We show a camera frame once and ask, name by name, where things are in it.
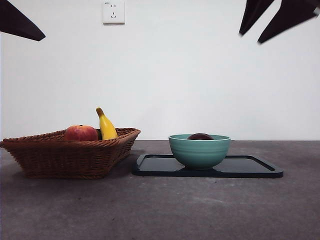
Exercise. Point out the yellow banana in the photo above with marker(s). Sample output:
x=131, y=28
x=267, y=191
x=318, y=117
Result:
x=107, y=127

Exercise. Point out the red orange peach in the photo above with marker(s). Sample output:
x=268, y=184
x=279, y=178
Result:
x=81, y=133

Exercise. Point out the dark purple plum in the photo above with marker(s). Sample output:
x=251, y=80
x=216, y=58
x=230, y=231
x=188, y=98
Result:
x=200, y=136

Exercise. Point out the black rectangular tray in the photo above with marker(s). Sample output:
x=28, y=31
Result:
x=155, y=167

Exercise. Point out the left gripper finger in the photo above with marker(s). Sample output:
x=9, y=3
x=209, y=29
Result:
x=13, y=21

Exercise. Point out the brown wicker basket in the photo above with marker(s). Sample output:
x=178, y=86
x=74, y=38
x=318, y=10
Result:
x=65, y=160

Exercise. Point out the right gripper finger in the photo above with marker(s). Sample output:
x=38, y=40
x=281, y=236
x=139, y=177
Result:
x=292, y=15
x=253, y=13

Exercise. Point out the white wall power socket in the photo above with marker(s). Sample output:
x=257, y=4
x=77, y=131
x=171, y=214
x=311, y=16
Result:
x=113, y=13

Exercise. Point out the teal ribbed bowl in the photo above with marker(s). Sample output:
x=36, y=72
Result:
x=200, y=155

